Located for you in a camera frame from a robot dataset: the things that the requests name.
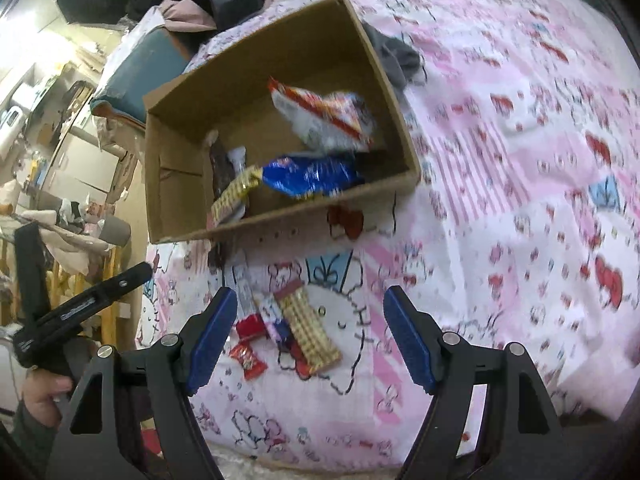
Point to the grey cloth beside box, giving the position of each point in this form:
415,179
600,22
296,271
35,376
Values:
402,64

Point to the yellow wafer snack packet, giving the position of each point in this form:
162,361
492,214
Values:
317,348

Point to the white stick snack packet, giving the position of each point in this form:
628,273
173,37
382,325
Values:
266,305

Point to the brown cardboard box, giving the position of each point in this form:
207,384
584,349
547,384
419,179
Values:
323,48

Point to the white red snack bag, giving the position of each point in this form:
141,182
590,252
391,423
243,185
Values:
339,122

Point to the teal cushion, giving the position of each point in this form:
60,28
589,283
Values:
159,57

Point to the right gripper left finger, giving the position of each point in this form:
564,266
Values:
206,334

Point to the dark chocolate packet in box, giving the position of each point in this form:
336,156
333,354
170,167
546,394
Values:
222,169

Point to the blue yellow snack bag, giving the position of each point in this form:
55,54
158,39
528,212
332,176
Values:
301,177

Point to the red chocolate bar packet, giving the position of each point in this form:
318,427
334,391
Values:
250,328

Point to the pink cartoon bed sheet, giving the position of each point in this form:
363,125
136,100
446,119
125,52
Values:
524,227

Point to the yellow wafer packet in box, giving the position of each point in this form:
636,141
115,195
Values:
231,204

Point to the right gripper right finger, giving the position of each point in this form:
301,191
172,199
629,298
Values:
417,337

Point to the small red candy packet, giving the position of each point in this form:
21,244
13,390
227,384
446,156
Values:
252,366

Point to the person's left hand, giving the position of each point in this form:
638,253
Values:
40,390

